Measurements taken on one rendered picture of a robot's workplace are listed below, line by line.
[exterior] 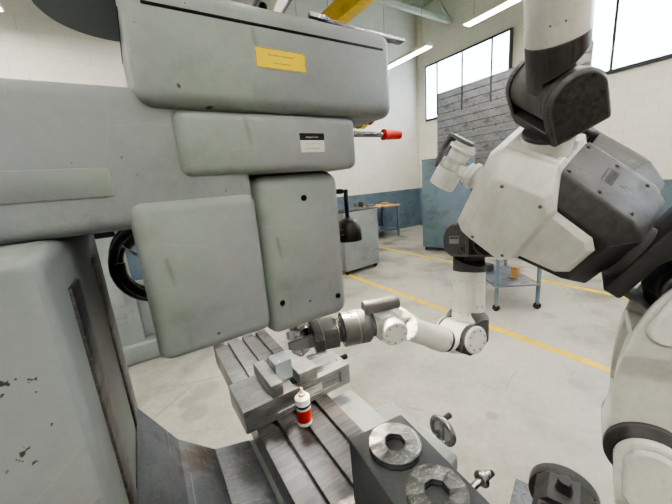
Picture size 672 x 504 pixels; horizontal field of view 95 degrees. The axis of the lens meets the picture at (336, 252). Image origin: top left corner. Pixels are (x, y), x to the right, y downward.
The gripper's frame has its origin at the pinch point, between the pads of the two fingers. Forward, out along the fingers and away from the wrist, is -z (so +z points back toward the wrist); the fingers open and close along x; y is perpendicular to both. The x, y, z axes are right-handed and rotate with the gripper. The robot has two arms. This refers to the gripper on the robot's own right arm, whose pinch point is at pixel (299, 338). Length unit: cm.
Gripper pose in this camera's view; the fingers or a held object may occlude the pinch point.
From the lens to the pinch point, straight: 79.8
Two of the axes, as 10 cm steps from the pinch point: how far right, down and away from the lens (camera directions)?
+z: 9.7, -1.4, 2.1
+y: 0.9, 9.7, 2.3
